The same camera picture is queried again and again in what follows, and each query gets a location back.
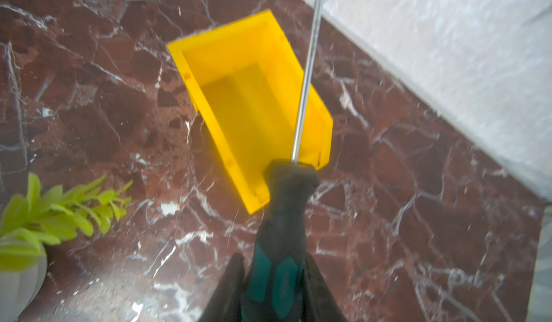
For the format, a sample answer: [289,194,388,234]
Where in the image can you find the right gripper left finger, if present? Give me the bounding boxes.
[198,253,245,322]

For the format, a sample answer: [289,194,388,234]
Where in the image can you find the green black screwdriver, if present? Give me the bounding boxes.
[240,0,322,321]

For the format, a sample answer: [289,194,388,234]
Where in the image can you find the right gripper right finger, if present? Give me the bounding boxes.
[301,254,346,322]

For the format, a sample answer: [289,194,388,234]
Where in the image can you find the potted artificial plant white pot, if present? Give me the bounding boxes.
[1,172,132,321]

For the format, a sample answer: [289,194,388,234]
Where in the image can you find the yellow plastic bin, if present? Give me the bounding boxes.
[167,9,334,216]

